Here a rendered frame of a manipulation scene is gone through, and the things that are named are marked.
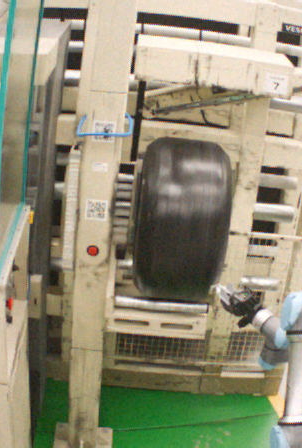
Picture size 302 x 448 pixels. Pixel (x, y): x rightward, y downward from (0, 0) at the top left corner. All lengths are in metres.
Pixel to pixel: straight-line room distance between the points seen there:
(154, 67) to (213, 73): 0.22
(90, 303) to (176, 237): 0.52
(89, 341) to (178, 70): 1.09
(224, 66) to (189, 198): 0.56
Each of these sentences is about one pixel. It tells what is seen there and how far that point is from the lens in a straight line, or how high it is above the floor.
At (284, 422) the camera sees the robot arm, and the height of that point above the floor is 0.96.
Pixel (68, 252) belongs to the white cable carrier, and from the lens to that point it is 2.86.
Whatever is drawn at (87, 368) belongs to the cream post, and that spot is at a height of 0.52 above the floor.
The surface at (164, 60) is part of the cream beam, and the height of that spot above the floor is 1.73.
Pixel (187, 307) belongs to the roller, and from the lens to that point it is 2.85.
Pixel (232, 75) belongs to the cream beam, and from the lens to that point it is 2.87.
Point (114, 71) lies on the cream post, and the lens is 2.59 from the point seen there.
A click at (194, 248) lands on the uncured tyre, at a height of 1.21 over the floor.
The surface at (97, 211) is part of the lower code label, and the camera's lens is 2.76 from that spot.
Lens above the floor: 2.36
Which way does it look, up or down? 25 degrees down
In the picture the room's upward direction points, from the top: 7 degrees clockwise
